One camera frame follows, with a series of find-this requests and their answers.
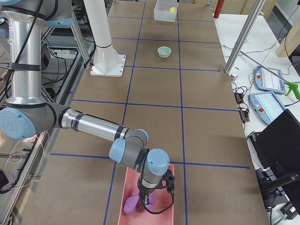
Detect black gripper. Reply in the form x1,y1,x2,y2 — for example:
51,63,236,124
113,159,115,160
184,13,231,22
138,170,175,206

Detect purple cloth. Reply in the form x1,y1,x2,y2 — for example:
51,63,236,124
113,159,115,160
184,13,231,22
123,193,156,215

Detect mint green bowl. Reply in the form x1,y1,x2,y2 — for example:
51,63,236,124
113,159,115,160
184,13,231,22
157,46,172,59

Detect yellow plastic cup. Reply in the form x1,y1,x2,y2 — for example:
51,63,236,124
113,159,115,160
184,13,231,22
169,7,177,13

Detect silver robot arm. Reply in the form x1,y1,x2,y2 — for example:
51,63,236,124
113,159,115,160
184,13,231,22
0,0,175,210

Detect clear plastic storage box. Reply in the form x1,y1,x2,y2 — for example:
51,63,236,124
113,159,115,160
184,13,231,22
154,0,179,22

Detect pink plastic bin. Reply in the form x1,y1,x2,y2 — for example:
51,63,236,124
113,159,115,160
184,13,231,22
117,164,175,225

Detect black monitor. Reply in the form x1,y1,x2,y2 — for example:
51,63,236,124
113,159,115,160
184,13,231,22
250,109,300,212

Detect small metal cylinder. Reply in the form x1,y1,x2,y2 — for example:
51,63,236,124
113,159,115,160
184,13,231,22
230,73,238,82

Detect blue teach pendant near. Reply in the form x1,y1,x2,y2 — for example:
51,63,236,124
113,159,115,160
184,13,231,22
249,91,286,125

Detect blue teach pendant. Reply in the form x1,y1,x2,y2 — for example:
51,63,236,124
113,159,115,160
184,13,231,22
255,66,285,94
249,91,286,125

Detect blue teach pendant far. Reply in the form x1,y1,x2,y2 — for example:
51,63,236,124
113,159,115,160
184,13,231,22
255,66,285,94

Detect red cylinder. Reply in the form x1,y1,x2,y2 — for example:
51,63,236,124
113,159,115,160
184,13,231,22
213,0,225,19

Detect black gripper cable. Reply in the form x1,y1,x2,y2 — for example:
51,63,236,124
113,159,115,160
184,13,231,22
142,187,175,215

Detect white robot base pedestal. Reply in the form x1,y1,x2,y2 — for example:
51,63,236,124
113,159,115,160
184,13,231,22
84,0,126,77

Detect green handled reacher tool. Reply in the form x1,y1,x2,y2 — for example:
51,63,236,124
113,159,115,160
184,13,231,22
239,51,300,100

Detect aluminium frame post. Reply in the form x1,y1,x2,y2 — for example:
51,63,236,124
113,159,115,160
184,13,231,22
224,0,266,74

